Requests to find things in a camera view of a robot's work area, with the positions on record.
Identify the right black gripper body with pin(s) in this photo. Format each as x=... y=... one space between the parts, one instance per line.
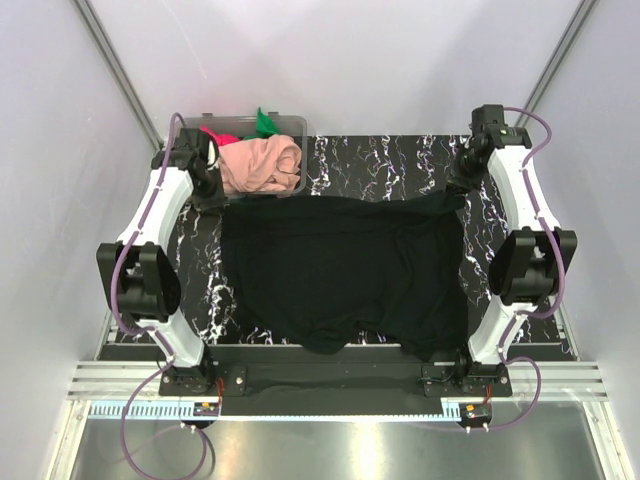
x=465 y=174

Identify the black marble pattern mat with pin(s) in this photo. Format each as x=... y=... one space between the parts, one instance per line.
x=372 y=168

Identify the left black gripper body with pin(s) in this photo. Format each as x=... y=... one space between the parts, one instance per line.
x=210 y=191

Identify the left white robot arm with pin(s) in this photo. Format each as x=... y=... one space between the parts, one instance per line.
x=141 y=287

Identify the red t shirt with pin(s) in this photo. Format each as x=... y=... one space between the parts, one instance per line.
x=221 y=139

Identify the black t shirt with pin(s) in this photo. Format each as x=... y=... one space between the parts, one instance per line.
x=320 y=270

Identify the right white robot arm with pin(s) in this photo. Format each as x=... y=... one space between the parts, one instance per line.
x=527 y=274

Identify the pink t shirt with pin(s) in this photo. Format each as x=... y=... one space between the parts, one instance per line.
x=269 y=165

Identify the green t shirt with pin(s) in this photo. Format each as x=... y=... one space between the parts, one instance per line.
x=264 y=127

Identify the clear plastic bin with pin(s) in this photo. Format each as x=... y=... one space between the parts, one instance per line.
x=240 y=126

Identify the white slotted cable duct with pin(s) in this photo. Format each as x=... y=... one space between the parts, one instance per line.
x=154 y=410

